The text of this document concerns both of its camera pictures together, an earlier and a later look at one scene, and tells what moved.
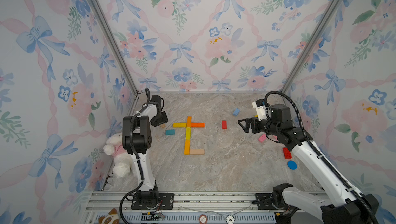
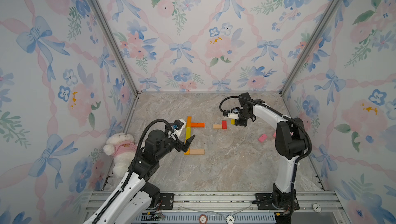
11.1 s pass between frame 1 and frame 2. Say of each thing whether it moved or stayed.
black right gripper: moved
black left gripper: moved
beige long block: stayed
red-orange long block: stayed
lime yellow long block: stayed
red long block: stayed
